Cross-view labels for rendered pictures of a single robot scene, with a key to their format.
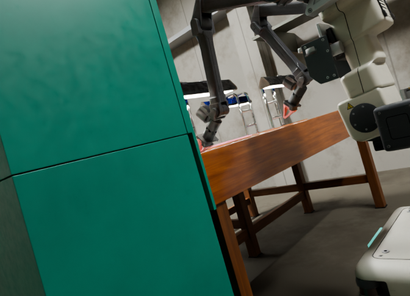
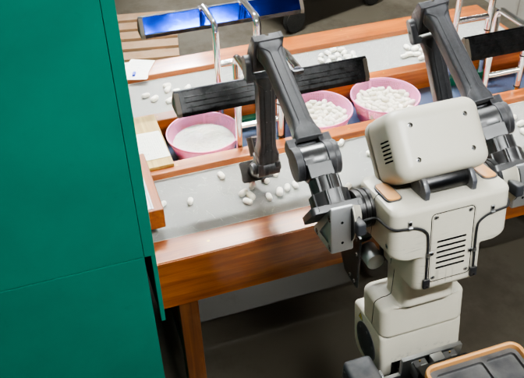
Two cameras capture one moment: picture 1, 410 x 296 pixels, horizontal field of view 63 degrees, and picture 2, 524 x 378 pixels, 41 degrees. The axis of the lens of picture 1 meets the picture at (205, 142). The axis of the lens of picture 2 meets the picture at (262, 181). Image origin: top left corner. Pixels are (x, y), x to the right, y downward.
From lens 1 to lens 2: 1.62 m
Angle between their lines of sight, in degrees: 47
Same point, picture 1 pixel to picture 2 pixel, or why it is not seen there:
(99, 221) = (18, 331)
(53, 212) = not seen: outside the picture
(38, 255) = not seen: outside the picture
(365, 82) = (375, 319)
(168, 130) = (114, 258)
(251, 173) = (253, 274)
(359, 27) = (398, 266)
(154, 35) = (118, 160)
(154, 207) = (79, 320)
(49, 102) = not seen: outside the picture
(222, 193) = (192, 295)
